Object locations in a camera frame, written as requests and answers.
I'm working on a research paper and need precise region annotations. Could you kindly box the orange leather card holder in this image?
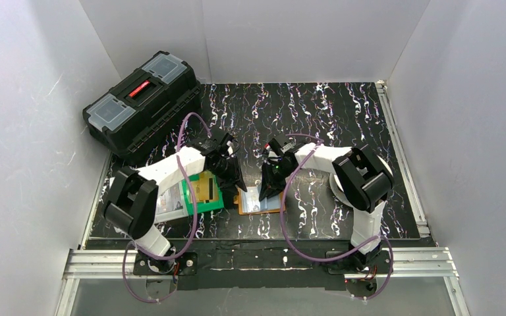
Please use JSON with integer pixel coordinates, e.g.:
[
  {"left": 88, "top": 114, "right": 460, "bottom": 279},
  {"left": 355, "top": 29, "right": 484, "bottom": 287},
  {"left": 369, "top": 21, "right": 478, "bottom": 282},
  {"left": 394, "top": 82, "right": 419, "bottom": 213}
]
[{"left": 237, "top": 186, "right": 283, "bottom": 215}]

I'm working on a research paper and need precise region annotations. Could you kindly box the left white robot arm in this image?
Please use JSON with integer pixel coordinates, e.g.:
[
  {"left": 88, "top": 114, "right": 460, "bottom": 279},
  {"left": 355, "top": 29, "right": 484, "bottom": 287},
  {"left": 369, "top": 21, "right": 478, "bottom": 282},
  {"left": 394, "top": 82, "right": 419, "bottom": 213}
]
[{"left": 101, "top": 128, "right": 246, "bottom": 261}]

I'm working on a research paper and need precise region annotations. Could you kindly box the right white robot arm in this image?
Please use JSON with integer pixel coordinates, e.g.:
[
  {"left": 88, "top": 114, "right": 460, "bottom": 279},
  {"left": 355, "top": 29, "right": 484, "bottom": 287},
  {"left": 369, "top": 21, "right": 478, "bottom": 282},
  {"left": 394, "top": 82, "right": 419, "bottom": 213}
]
[{"left": 259, "top": 133, "right": 395, "bottom": 263}]

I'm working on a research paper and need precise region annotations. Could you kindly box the gold card in bin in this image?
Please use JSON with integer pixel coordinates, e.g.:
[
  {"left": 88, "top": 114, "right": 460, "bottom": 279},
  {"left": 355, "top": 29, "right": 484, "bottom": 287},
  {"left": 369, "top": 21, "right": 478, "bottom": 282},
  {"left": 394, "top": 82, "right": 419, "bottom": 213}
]
[{"left": 190, "top": 171, "right": 218, "bottom": 203}]

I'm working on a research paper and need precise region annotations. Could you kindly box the white filament spool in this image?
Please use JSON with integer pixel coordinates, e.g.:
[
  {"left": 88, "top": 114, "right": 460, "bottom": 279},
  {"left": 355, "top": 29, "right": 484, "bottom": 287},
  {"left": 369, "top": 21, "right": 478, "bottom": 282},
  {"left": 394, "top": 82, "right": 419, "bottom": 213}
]
[{"left": 330, "top": 149, "right": 395, "bottom": 213}]

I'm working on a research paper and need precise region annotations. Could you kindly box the white foam tray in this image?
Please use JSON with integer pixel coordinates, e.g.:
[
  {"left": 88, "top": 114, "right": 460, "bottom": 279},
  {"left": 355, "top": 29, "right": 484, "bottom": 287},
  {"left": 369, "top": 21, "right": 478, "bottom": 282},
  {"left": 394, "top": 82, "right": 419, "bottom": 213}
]
[{"left": 101, "top": 172, "right": 188, "bottom": 233}]

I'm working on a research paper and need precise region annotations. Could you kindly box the black plastic toolbox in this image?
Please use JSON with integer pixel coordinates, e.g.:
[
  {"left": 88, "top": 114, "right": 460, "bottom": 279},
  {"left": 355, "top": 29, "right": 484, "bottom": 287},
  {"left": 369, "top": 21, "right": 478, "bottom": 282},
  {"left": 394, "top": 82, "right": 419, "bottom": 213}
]
[{"left": 82, "top": 51, "right": 202, "bottom": 165}]

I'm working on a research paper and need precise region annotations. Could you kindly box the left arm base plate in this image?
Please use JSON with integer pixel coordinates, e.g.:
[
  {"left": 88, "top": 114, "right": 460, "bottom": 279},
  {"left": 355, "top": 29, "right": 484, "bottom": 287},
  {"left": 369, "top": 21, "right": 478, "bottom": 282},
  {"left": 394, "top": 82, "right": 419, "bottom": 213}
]
[{"left": 132, "top": 251, "right": 198, "bottom": 276}]

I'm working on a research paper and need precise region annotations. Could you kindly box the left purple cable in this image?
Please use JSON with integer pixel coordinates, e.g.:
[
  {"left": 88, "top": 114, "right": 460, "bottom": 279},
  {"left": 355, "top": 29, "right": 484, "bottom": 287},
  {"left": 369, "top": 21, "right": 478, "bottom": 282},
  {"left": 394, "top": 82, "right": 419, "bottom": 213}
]
[{"left": 122, "top": 112, "right": 215, "bottom": 304}]

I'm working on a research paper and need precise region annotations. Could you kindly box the purple cable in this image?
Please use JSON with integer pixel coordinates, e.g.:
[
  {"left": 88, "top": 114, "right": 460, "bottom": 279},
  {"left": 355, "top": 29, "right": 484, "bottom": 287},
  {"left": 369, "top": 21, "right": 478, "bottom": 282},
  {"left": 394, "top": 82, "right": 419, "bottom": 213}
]
[
  {"left": 122, "top": 112, "right": 215, "bottom": 304},
  {"left": 279, "top": 134, "right": 395, "bottom": 302}
]

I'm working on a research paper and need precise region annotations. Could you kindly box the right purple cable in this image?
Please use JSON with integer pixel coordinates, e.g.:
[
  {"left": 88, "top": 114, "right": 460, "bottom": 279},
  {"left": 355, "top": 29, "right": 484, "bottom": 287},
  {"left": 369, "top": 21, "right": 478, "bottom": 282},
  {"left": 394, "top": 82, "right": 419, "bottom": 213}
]
[{"left": 279, "top": 134, "right": 395, "bottom": 302}]

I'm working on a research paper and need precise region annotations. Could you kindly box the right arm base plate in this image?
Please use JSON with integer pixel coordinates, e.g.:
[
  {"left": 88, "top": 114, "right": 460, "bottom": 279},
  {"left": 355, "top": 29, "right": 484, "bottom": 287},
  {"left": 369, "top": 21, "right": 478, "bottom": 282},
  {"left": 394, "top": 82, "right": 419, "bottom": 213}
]
[{"left": 323, "top": 248, "right": 393, "bottom": 278}]

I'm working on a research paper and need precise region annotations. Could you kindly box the aluminium frame rail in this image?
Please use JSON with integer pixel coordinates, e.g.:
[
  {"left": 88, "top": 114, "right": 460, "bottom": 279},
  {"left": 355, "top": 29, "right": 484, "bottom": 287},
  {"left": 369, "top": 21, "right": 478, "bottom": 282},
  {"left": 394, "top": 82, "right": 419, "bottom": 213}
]
[{"left": 56, "top": 245, "right": 469, "bottom": 315}]

